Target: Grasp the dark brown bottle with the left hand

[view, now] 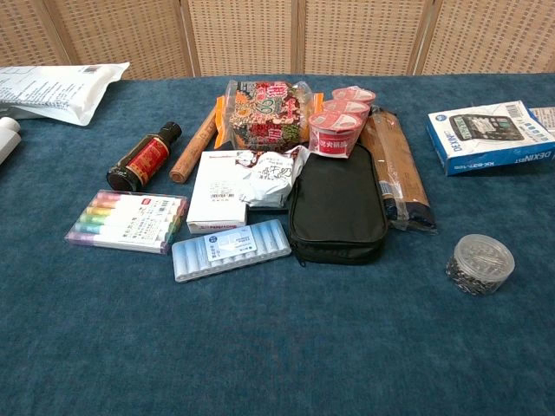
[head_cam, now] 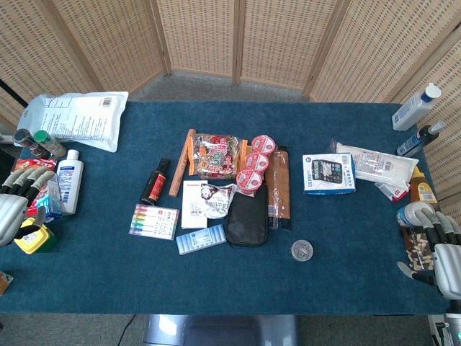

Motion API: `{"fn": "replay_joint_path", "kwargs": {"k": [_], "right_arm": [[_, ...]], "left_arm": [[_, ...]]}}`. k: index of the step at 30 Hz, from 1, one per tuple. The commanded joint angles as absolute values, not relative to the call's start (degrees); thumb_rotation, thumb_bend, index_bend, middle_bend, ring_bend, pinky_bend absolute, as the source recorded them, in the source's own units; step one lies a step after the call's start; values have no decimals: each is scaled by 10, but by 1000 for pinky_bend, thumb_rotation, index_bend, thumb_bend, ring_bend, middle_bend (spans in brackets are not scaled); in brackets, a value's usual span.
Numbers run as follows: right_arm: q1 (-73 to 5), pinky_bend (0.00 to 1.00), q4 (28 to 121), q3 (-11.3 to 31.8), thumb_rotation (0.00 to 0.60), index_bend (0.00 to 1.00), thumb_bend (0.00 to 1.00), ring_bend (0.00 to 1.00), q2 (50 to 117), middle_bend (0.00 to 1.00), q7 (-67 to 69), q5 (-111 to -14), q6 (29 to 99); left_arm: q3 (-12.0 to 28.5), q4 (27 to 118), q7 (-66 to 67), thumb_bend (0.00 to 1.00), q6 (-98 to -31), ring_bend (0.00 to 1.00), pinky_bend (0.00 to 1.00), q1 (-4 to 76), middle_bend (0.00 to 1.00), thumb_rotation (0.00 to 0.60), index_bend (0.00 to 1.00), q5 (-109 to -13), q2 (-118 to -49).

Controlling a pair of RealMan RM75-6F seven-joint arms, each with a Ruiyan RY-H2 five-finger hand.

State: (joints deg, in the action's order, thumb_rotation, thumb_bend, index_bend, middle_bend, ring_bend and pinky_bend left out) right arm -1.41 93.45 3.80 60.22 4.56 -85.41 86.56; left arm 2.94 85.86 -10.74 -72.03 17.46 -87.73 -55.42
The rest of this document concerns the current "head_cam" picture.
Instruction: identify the crumpled white foil bag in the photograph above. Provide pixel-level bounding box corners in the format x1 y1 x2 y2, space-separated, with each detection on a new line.
200 182 237 220

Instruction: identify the red snack package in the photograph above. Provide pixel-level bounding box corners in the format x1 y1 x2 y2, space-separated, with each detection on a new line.
10 157 59 218

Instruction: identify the clear round plastic container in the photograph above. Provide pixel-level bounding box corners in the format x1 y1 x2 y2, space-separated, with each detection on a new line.
290 239 315 262

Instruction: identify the black bottle with red label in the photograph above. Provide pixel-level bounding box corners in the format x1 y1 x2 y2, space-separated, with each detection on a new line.
140 157 172 207

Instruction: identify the yellow honey bottle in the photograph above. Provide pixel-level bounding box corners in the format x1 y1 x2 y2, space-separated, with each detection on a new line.
410 166 439 207

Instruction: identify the yellow lidded green container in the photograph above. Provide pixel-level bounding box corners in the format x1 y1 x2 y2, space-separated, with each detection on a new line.
13 217 58 255

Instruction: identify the blue table cloth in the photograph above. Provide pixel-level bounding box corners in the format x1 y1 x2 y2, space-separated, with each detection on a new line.
0 99 451 316

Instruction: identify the clear bag of nuts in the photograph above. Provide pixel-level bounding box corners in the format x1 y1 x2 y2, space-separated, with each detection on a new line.
402 226 437 272

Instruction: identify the coloured marker set pack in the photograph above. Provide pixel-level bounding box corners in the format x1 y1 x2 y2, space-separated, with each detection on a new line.
128 203 180 241

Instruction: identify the black cable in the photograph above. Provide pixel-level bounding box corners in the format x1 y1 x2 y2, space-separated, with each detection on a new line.
117 314 138 346

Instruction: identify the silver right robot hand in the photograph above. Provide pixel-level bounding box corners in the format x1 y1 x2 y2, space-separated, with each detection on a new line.
397 205 461 300

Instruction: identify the blue toothpaste box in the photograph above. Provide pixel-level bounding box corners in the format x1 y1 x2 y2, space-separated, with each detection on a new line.
35 172 65 221

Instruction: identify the light blue battery pack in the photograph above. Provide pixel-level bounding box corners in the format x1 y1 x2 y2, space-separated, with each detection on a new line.
175 223 228 256

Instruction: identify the wooden rolling pin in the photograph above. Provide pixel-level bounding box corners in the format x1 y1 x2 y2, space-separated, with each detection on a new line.
168 128 197 198

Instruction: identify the long white plastic package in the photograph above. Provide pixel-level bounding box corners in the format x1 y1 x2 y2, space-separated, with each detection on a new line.
330 140 420 190

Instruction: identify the large white printed bag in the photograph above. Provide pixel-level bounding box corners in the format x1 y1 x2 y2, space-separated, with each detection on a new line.
16 91 130 154

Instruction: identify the blue white calculator box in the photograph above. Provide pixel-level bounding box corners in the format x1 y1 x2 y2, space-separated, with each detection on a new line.
302 153 358 196

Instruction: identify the small red white tube box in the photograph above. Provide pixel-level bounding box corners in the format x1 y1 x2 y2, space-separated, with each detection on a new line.
373 182 411 203

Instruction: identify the colourful snack bag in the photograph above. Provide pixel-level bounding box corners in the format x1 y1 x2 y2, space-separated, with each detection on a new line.
187 132 249 180

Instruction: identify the black zip pouch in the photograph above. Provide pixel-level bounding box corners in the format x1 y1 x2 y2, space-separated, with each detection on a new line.
225 183 269 249

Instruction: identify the white lotion bottle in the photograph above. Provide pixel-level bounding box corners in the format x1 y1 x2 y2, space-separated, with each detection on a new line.
56 148 85 216

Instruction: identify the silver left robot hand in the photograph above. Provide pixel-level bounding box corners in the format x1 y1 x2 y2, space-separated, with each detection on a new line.
0 165 55 248

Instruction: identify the green capped spice jar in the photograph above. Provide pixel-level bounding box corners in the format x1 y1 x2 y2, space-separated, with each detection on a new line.
32 129 68 159

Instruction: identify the white bottle with blue cap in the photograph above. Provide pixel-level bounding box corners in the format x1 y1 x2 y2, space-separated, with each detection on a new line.
391 82 442 132

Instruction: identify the black pole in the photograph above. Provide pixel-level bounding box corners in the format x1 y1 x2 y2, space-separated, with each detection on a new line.
0 78 29 110

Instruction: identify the orange brown box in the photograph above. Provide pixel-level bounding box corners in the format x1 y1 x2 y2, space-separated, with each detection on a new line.
0 270 15 297

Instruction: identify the dark blue spray bottle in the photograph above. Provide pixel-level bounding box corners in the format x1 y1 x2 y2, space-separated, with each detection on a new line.
396 120 447 158

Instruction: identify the red lidded cup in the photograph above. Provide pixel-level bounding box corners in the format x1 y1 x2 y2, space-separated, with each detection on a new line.
251 135 279 156
236 169 265 192
244 152 271 172

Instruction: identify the white cardboard box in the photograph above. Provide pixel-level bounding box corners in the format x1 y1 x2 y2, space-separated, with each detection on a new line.
181 179 210 230

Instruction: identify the blue white tin can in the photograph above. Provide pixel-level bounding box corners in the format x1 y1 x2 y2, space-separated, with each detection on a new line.
395 200 435 229

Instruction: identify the woven folding screen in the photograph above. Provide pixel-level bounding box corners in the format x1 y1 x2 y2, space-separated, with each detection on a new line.
0 0 461 217

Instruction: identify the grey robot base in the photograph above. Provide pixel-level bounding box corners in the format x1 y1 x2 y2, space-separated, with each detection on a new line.
141 314 300 346

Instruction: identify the brown noodle package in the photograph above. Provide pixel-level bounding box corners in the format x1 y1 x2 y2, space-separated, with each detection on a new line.
264 146 292 232

